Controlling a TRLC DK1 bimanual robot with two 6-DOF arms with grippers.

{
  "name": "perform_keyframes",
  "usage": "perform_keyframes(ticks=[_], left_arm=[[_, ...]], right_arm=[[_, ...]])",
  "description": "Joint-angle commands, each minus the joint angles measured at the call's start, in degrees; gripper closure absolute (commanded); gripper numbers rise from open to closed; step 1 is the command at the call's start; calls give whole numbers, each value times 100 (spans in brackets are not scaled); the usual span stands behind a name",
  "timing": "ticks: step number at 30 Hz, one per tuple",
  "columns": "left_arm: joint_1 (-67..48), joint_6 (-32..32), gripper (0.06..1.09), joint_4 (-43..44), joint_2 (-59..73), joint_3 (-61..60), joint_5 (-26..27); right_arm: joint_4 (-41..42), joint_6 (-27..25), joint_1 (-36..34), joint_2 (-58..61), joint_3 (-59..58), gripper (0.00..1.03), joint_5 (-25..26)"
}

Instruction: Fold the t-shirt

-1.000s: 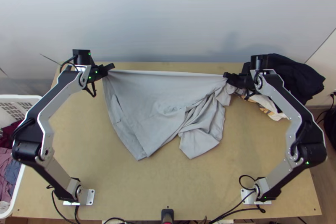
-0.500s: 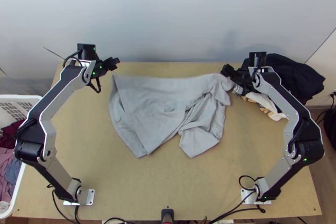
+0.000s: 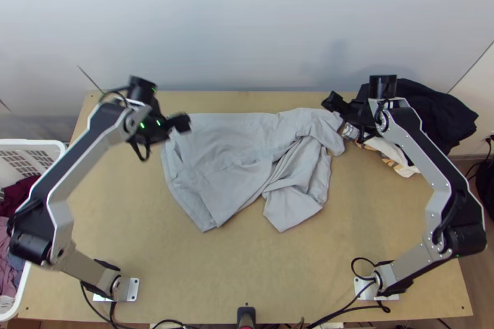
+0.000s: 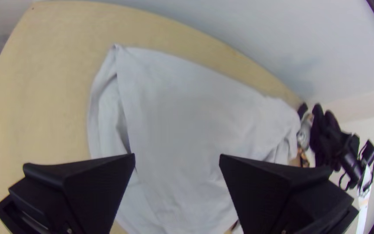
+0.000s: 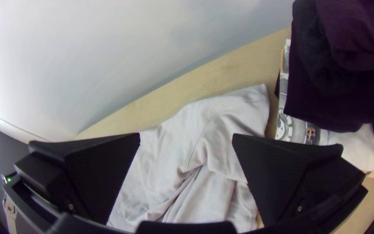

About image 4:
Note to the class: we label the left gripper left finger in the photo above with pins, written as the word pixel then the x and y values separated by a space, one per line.
pixel 83 195

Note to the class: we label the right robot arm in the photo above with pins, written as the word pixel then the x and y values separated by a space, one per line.
pixel 351 152

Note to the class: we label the grey t-shirt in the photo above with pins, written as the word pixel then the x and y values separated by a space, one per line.
pixel 190 113

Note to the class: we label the heap of clothes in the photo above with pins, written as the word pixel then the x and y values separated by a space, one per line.
pixel 323 136

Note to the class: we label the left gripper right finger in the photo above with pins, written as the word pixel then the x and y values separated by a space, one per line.
pixel 271 198

